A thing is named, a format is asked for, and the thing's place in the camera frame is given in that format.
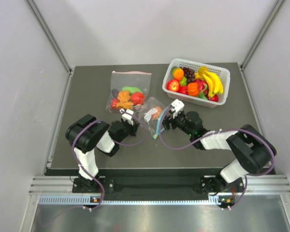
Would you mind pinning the orange fake ginger in bag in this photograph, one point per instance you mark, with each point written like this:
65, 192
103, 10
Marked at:
124, 97

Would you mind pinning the red fake tomato in bag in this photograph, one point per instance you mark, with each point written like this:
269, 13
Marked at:
137, 98

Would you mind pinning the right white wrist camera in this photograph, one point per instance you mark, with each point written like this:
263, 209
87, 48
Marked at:
176, 107

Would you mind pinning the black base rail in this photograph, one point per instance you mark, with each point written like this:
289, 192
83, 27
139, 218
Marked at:
146, 181

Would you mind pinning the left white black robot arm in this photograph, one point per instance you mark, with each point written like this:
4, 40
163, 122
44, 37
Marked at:
85, 136

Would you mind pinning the fake peach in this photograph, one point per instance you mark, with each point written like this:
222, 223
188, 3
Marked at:
156, 112

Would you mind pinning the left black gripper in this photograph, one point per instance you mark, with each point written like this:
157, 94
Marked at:
134, 127

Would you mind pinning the pink fake dragon fruit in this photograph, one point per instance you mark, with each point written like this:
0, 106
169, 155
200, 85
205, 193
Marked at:
203, 88

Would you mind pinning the orange green fake mango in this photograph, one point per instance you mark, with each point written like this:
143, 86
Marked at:
177, 73

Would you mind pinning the yellow fake banana bunch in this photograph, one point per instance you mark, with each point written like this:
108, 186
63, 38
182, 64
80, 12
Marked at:
213, 81

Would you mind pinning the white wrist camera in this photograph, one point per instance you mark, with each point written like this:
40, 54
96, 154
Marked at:
127, 116
176, 107

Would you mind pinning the red fake apple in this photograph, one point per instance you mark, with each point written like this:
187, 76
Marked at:
173, 85

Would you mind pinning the red fake strawberry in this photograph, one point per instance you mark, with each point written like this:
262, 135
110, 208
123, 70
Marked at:
214, 98

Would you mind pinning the slotted cable duct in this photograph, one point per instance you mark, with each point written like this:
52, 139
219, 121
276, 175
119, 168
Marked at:
92, 200

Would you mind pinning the purple fake grapes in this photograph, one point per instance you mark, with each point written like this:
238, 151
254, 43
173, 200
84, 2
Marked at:
189, 74

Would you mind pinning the white plastic basket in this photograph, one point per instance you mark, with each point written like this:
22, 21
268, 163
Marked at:
223, 74

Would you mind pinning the small red fake chili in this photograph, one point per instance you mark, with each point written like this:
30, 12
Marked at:
115, 104

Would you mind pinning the green fake apple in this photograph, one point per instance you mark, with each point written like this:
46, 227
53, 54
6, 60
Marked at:
183, 82

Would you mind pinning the green fake pepper in bag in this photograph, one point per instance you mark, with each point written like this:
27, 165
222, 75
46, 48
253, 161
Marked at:
132, 89

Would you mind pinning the pink-zip clear bag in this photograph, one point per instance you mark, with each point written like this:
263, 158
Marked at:
128, 79

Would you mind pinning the blue-zip clear bag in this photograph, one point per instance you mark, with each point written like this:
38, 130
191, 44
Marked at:
150, 115

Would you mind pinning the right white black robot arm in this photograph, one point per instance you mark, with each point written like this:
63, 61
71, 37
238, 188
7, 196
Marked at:
254, 155

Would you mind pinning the orange fake pumpkin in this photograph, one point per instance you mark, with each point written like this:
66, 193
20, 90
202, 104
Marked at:
193, 89

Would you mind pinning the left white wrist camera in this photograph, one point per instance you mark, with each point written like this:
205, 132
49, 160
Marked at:
127, 116

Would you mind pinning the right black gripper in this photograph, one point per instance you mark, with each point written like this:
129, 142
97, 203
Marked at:
167, 122

